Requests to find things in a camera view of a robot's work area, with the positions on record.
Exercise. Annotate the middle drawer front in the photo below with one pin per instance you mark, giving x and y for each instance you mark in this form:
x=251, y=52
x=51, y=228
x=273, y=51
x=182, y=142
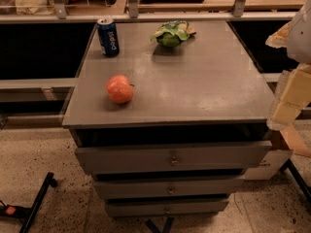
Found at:
x=167, y=187

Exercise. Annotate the top drawer front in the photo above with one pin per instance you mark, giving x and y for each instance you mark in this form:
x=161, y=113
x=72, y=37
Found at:
x=172, y=157

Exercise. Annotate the red apple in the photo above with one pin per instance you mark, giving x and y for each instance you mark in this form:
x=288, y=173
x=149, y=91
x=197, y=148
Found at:
x=119, y=89

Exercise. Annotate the drawer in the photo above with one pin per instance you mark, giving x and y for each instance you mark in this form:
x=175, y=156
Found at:
x=167, y=187
x=172, y=157
x=166, y=208

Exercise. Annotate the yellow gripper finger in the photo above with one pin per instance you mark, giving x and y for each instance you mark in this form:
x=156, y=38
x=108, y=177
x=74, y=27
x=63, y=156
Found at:
x=279, y=38
x=292, y=95

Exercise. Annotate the blue pepsi can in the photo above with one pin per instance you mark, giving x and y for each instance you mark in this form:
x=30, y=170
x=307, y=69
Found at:
x=108, y=36

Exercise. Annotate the bottom drawer front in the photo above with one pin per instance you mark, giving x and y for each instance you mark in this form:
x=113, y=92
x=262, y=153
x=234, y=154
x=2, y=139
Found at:
x=166, y=208

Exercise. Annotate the grey drawer cabinet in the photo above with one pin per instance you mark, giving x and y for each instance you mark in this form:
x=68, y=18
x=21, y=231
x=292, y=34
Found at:
x=207, y=90

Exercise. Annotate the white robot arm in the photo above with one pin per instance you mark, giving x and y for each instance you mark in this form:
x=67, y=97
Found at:
x=299, y=39

